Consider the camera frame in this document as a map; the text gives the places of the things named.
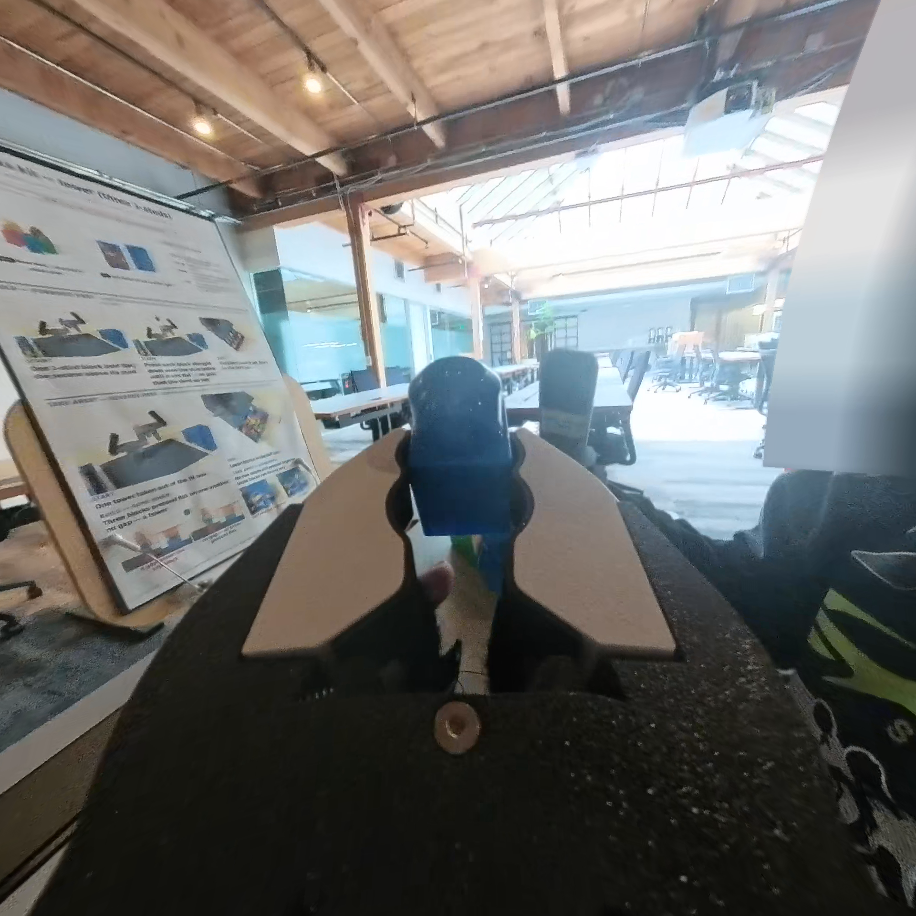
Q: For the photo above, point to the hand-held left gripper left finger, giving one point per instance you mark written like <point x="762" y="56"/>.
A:
<point x="336" y="558"/>

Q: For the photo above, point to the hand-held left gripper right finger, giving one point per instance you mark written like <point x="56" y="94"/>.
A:
<point x="594" y="565"/>

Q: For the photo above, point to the blue block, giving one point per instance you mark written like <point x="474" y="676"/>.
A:
<point x="461" y="486"/>

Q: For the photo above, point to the person's left hand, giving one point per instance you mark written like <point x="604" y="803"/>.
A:
<point x="436" y="583"/>

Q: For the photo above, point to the wooden desk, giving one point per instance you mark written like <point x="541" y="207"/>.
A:
<point x="358" y="408"/>
<point x="572" y="390"/>

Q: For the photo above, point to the black office chair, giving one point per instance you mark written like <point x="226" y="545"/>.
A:
<point x="18" y="601"/>
<point x="565" y="386"/>

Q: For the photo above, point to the white poster stand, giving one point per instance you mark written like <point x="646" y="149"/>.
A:
<point x="143" y="557"/>

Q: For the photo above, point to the instruction poster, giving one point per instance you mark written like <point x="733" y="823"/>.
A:
<point x="143" y="358"/>

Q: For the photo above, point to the ceiling spot lamp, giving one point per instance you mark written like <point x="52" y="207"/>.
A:
<point x="313" y="83"/>
<point x="202" y="127"/>

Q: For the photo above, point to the white ceiling unit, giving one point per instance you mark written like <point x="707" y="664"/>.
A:
<point x="723" y="121"/>

